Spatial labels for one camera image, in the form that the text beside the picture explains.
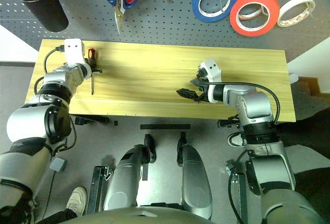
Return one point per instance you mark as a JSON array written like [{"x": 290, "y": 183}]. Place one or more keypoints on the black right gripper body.
[{"x": 205, "y": 90}]

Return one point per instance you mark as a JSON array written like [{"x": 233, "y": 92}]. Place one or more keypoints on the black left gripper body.
[{"x": 91, "y": 67}]

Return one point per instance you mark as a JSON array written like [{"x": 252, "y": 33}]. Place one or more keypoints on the red tape roll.
[{"x": 273, "y": 5}]

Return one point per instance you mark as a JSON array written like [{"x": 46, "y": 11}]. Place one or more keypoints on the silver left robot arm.
[{"x": 25, "y": 123}]

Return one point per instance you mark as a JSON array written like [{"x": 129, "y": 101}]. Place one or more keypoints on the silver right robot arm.
[{"x": 252, "y": 105}]

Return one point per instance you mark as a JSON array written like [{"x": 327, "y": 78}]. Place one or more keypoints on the black floor tape strip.
[{"x": 165, "y": 127}]

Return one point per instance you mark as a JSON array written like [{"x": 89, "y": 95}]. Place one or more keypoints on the grey perforated pegboard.
[{"x": 165, "y": 28}]

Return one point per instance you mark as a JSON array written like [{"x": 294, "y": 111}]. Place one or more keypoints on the blue tape roll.
[{"x": 198, "y": 10}]

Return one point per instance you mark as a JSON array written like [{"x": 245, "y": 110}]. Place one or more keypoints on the white printed tape roll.
[{"x": 296, "y": 1}]

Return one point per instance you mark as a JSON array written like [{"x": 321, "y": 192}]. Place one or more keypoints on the black table foot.
[
  {"x": 90, "y": 119},
  {"x": 228, "y": 123}
]

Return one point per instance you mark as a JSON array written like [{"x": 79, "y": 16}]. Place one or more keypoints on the grey white shoe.
[{"x": 233, "y": 140}]

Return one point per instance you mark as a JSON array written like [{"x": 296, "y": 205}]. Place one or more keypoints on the black plastic cup holder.
[{"x": 49, "y": 10}]

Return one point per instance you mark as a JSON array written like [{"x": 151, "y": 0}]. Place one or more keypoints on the silver right robot leg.
[{"x": 196, "y": 182}]

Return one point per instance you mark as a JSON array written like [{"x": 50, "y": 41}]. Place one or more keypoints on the silver robot leg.
[
  {"x": 196, "y": 182},
  {"x": 121, "y": 182}
]

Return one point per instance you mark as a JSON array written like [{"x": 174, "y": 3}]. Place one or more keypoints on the small grey box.
[{"x": 58, "y": 164}]

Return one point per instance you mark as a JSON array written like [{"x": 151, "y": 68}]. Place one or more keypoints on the silver left robot leg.
[{"x": 121, "y": 182}]

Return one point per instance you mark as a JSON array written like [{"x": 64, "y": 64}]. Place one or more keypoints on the white sneaker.
[{"x": 77, "y": 199}]

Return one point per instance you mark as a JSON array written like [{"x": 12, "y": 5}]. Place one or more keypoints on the grey robot torso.
[{"x": 134, "y": 216}]

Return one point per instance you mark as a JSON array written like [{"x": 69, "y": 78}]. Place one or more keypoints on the black trouser leg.
[{"x": 56, "y": 217}]

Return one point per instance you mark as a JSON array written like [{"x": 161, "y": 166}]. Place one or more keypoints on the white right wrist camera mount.
[{"x": 212, "y": 69}]

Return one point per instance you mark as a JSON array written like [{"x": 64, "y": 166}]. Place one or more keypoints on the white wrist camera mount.
[
  {"x": 212, "y": 69},
  {"x": 74, "y": 51}
]

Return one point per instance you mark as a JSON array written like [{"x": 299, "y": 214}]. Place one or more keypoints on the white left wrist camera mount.
[{"x": 74, "y": 51}]

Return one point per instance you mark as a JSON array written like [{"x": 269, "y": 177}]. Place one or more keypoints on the black metal floor frame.
[
  {"x": 96, "y": 188},
  {"x": 241, "y": 190}
]

